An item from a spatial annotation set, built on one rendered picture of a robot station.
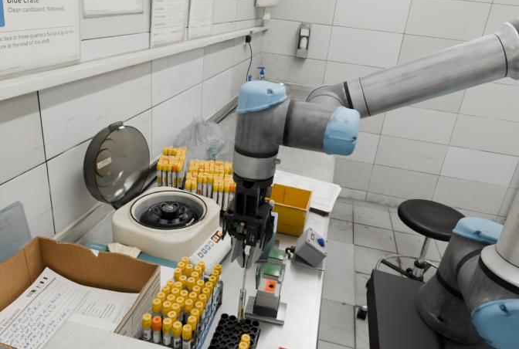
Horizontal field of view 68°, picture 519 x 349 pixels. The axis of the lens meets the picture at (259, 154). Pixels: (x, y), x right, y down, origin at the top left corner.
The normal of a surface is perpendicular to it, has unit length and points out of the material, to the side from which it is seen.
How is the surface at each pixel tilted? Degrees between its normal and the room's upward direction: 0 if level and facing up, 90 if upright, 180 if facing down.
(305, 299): 0
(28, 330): 1
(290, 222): 90
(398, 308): 4
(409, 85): 86
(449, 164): 90
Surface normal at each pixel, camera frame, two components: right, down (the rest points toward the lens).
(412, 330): 0.16, -0.91
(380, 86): -0.33, -0.05
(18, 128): 0.97, 0.17
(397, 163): -0.22, 0.35
